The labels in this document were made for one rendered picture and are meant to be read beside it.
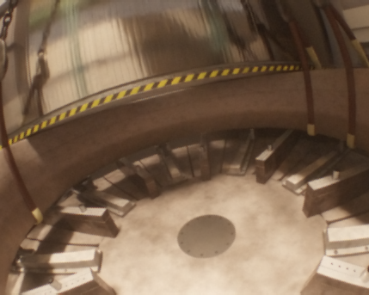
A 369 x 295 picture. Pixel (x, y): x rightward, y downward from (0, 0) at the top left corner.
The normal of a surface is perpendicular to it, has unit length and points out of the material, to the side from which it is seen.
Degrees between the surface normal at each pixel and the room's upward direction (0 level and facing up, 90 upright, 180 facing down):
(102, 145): 90
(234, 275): 0
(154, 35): 90
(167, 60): 90
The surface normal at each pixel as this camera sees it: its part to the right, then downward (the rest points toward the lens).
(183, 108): 0.02, 0.31
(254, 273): -0.22, -0.93
